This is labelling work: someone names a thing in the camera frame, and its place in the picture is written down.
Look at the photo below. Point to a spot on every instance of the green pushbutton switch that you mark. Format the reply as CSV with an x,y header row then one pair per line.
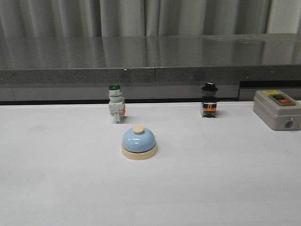
x,y
117,106

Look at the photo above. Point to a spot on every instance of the black rotary selector switch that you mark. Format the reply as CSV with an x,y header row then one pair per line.
x,y
209,102

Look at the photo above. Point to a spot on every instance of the blue cream desk bell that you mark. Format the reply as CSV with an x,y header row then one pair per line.
x,y
138,143

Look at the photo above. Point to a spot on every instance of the grey granite counter slab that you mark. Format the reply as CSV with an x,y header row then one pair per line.
x,y
148,69

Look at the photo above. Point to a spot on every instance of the grey pleated curtain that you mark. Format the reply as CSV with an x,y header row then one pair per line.
x,y
128,18

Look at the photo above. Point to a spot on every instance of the grey on-off switch box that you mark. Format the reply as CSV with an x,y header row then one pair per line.
x,y
278,110

